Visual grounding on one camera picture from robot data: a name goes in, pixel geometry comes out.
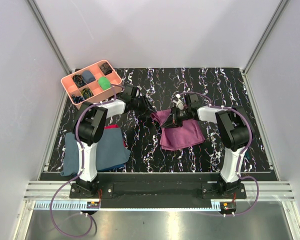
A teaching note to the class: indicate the black patterned rolled cloth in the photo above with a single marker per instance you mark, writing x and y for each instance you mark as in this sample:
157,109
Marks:
78,80

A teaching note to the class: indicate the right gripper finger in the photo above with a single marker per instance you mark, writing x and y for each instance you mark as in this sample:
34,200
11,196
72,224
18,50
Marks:
171,123
174,115

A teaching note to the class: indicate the green rolled cloth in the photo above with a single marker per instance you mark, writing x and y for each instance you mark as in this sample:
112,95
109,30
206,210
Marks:
104,83

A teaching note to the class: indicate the pink divided organizer tray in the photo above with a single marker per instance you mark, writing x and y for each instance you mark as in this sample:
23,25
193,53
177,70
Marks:
98,94

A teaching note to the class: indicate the purple satin napkin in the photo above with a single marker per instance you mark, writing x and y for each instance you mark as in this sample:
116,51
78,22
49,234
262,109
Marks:
173,139

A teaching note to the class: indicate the grey-blue folded cloth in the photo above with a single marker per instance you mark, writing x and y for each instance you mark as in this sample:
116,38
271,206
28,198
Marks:
110,152

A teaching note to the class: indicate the yellow-black patterned rolled cloth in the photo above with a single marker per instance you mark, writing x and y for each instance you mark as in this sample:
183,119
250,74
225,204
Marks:
86,93

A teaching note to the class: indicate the dark patterned rolled cloth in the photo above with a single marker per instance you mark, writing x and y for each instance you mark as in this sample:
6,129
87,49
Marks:
106,68

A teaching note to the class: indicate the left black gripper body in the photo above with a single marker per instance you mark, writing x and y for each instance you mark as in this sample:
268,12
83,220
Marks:
137,103

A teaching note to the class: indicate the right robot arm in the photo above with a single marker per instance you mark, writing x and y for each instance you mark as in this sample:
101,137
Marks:
235,131

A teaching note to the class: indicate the red folded cloth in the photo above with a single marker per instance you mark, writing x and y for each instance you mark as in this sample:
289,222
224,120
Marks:
115,126

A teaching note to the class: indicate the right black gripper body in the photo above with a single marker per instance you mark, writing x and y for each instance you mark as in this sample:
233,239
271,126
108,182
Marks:
183,114

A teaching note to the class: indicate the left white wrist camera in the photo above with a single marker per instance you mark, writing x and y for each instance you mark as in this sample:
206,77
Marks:
139,93

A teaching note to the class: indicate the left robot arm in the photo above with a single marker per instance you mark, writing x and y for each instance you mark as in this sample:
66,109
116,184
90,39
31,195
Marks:
88,128

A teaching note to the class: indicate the blue rolled cloth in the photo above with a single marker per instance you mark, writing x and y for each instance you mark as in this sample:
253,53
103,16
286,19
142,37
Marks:
88,77

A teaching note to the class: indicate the blue-black patterned rolled cloth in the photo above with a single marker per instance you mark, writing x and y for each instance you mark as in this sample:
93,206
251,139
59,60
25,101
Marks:
77,99

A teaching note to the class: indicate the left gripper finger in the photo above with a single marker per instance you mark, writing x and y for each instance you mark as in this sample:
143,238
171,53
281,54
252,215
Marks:
147,107
141,113

